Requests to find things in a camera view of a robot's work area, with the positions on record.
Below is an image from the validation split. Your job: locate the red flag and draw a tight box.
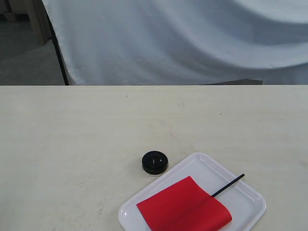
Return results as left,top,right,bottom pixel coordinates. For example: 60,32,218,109
137,174,244,231

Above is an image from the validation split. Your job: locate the black round flag base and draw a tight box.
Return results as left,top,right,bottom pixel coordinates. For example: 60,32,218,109
141,151,168,175

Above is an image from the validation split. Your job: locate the white backdrop cloth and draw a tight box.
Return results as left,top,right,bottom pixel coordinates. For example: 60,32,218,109
43,0,308,85

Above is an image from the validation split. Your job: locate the white plastic tray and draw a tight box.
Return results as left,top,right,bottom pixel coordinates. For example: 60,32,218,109
118,153,266,231

